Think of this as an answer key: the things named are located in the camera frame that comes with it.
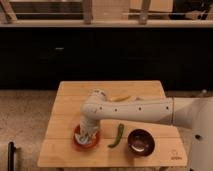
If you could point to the light blue towel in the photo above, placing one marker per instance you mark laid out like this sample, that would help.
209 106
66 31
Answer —
84 139

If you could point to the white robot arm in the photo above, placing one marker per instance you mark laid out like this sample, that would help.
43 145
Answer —
192 113

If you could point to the red orange bowl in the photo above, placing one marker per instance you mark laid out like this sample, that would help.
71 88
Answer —
95 141

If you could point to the dark brown bowl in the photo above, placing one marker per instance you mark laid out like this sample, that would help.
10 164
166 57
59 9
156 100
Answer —
141 142

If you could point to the green chili pepper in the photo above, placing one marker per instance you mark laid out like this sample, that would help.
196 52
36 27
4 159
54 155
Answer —
119 134

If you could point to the light wooden table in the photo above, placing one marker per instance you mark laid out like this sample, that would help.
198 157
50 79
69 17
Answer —
59 151

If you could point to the black post at floor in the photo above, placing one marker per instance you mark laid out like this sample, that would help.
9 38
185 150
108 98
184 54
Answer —
11 152

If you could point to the wooden shelf rail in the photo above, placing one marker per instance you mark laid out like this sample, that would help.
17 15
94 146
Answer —
107 13

